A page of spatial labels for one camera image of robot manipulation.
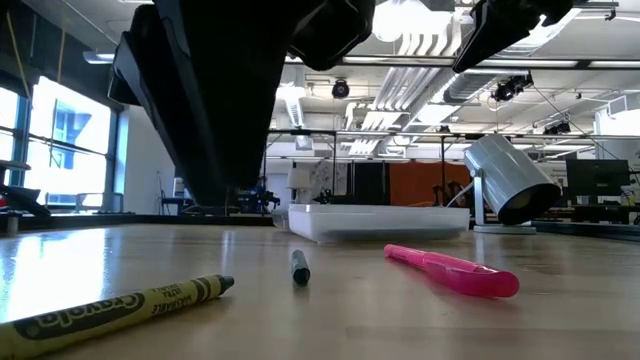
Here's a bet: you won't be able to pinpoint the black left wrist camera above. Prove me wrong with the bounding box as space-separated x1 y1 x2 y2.
287 0 376 72

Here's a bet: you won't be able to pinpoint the large bright window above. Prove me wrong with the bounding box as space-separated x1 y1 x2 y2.
0 74 124 214

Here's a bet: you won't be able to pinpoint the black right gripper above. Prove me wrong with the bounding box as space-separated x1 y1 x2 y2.
452 0 576 73

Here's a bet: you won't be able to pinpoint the pink highlighter pen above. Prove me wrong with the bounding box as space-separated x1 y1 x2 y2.
383 243 521 300

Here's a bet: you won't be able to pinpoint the white mug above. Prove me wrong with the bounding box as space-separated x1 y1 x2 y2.
462 132 563 236

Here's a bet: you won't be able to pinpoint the clear plastic supply box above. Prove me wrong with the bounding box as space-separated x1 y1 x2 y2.
272 202 472 245

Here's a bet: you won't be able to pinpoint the black rig camera cluster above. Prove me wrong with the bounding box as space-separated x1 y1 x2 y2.
489 71 535 104

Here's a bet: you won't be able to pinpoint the black computer monitor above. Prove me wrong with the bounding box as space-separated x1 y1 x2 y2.
565 158 631 205

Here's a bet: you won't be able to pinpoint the orange partition panel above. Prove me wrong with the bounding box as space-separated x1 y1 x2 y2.
388 160 474 208

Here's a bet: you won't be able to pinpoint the long ceiling light strip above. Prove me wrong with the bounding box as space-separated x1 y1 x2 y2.
82 49 640 69

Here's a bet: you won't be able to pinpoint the white ceiling ducts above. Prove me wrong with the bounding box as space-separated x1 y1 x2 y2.
344 9 481 159

